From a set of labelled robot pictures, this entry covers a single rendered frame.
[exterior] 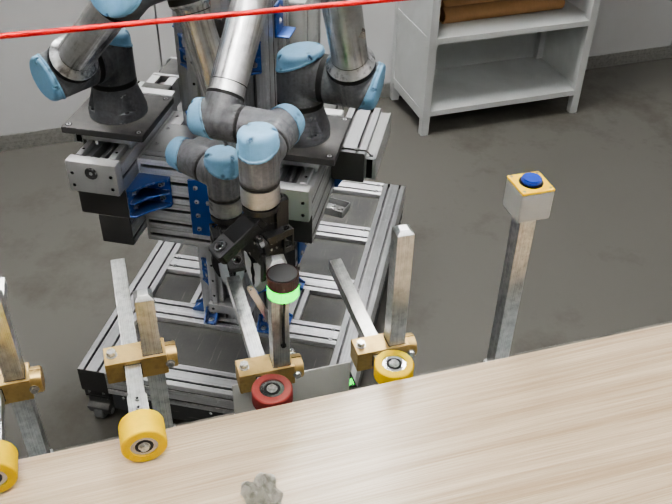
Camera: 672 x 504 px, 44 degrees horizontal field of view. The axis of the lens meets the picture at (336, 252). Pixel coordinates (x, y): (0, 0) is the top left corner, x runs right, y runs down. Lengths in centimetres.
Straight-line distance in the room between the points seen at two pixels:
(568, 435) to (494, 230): 210
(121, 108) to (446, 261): 167
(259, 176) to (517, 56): 348
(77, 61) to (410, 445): 113
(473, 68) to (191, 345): 257
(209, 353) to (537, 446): 138
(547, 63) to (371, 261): 218
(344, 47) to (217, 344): 121
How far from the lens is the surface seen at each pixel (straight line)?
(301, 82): 200
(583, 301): 335
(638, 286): 349
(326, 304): 285
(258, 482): 148
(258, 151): 147
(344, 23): 182
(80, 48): 198
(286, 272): 151
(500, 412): 162
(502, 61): 481
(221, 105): 161
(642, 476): 160
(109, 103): 222
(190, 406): 264
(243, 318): 184
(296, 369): 172
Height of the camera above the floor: 209
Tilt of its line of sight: 38 degrees down
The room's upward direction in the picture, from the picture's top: 1 degrees clockwise
